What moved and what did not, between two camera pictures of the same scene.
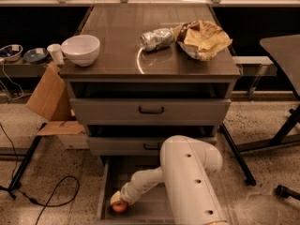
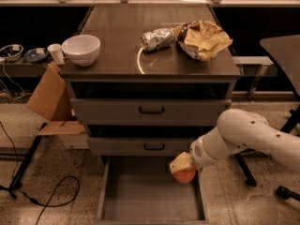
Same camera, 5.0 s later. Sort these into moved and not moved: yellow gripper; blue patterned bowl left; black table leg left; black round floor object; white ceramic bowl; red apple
Moved: yellow gripper; red apple
Not moved: black table leg left; white ceramic bowl; blue patterned bowl left; black round floor object
